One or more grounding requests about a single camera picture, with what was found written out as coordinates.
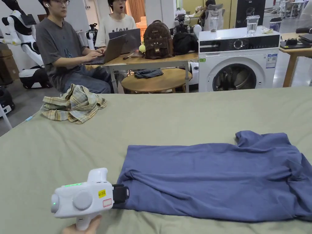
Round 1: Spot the person's left hand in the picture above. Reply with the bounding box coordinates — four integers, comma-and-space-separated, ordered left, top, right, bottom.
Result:
62, 214, 102, 234

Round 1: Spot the bed with pale green sheet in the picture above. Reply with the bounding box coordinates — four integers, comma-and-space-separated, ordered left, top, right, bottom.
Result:
0, 86, 312, 234

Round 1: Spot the wooden desk with laptops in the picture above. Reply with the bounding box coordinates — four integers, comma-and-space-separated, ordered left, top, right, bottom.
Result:
81, 20, 199, 94

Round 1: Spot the plaid shirt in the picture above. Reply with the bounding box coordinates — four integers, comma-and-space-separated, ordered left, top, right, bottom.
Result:
40, 84, 108, 124

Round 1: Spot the white washing machine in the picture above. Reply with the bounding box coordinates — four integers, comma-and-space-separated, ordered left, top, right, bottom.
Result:
198, 15, 281, 93

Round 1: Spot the white humanoid robot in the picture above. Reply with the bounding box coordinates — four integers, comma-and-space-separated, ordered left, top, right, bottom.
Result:
0, 0, 44, 67

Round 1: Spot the dark blue shirt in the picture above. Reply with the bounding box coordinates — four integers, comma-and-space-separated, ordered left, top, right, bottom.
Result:
112, 130, 312, 223

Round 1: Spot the round wooden low table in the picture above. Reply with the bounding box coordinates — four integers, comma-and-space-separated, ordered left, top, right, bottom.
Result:
121, 68, 186, 94

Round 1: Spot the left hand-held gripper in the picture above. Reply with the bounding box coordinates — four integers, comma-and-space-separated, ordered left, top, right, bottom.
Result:
51, 168, 129, 231

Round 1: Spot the white robot with black base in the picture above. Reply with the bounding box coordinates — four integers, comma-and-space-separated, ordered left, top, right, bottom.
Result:
19, 66, 53, 89

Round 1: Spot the wooden table with black devices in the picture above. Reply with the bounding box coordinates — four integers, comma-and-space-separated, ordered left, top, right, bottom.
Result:
278, 27, 312, 88

